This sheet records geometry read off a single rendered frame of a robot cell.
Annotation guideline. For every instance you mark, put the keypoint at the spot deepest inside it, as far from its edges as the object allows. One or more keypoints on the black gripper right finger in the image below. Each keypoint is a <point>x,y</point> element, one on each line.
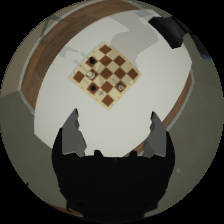
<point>159,147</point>

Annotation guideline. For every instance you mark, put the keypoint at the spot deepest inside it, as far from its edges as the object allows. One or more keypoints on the brown and cream chessboard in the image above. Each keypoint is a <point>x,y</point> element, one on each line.
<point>111,69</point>

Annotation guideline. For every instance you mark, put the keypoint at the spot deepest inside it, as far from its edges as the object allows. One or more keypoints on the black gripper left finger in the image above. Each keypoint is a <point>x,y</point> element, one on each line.
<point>68,146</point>

